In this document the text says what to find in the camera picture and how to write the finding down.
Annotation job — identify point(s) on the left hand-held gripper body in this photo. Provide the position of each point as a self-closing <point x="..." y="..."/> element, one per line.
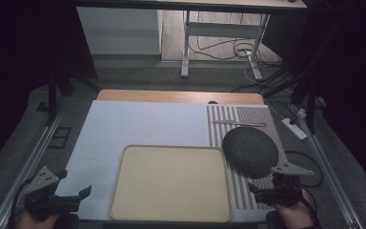
<point x="49" y="200"/>

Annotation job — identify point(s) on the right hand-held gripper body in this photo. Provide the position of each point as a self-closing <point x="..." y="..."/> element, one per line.
<point x="281" y="192"/>

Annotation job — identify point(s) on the person's right hand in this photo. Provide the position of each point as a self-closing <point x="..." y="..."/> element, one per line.
<point x="294" y="214"/>

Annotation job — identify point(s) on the person's left hand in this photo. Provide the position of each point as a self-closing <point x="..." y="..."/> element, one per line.
<point x="33" y="222"/>

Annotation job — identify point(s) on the dark grey round plate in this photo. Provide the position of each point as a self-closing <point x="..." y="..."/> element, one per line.
<point x="250" y="152"/>

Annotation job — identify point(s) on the white power strip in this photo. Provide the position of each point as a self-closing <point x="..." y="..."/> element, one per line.
<point x="294" y="128"/>

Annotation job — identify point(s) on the striped placemat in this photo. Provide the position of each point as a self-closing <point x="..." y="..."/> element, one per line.
<point x="224" y="116"/>

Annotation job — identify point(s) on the beige rectangular tray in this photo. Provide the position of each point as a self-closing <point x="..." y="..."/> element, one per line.
<point x="170" y="183"/>

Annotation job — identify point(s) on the white board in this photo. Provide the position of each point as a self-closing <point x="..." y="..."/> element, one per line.
<point x="139" y="124"/>

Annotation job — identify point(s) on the black stand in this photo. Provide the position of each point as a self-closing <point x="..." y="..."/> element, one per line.
<point x="308" y="86"/>
<point x="60" y="79"/>

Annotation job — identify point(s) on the wooden table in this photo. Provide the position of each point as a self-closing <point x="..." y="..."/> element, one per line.
<point x="178" y="96"/>

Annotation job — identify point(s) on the white cabinet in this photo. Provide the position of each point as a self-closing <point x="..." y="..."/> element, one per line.
<point x="119" y="31"/>

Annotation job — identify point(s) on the aluminium rail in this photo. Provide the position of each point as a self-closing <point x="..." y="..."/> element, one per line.
<point x="19" y="178"/>
<point x="330" y="178"/>

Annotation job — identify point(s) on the white metal table frame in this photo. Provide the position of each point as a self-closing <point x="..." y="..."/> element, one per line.
<point x="235" y="51"/>

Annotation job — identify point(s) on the white desk frame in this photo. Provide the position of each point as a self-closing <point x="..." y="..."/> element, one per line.
<point x="220" y="30"/>

